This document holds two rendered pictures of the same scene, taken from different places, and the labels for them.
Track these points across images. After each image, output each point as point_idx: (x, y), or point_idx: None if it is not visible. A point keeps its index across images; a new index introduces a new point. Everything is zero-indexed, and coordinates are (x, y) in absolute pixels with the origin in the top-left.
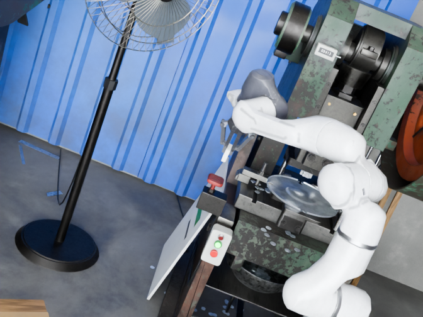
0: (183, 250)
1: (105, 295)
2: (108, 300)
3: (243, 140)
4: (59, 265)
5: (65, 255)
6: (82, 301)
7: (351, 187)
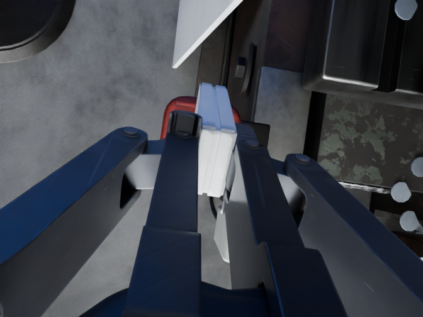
0: (203, 35)
1: (104, 87)
2: (111, 97)
3: (335, 248)
4: (12, 53)
5: (13, 26)
6: (71, 118)
7: None
